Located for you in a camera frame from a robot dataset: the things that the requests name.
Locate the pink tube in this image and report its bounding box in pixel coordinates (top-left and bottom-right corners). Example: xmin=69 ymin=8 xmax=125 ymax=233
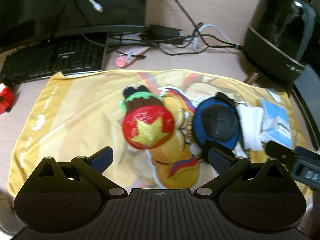
xmin=115 ymin=46 xmax=150 ymax=68

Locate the yellow printed cloth mat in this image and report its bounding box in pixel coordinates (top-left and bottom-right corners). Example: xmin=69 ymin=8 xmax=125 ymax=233
xmin=7 ymin=68 xmax=313 ymax=198

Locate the black round speaker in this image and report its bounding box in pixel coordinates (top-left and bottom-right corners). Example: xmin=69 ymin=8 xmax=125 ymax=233
xmin=243 ymin=0 xmax=319 ymax=84

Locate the black monitor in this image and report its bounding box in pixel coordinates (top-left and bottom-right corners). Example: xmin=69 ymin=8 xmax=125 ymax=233
xmin=1 ymin=0 xmax=146 ymax=52

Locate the black keyboard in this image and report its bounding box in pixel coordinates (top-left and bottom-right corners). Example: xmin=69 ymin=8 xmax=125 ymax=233
xmin=1 ymin=33 xmax=107 ymax=83

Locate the black framed tablet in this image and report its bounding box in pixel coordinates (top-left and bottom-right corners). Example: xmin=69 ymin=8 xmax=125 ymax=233
xmin=293 ymin=65 xmax=319 ymax=151

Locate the black power adapter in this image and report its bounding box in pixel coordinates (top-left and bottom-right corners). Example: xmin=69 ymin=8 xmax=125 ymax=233
xmin=140 ymin=24 xmax=184 ymax=45

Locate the white cleaning cloth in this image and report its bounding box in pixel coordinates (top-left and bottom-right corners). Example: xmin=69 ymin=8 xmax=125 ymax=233
xmin=236 ymin=104 xmax=264 ymax=151

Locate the black cables bundle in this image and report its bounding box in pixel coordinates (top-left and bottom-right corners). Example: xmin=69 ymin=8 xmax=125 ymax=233
xmin=105 ymin=0 xmax=245 ymax=57

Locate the white cable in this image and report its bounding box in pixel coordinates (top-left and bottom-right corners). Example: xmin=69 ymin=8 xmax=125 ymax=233
xmin=192 ymin=23 xmax=243 ymax=52

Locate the blue white tissue pack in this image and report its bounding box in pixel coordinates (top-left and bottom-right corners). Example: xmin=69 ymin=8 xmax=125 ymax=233
xmin=259 ymin=99 xmax=292 ymax=148

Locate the red toy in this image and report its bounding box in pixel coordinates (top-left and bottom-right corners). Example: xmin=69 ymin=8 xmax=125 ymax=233
xmin=0 ymin=83 xmax=15 ymax=114

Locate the black round container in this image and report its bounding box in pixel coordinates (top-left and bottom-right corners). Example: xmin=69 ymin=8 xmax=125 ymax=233
xmin=191 ymin=92 xmax=241 ymax=152

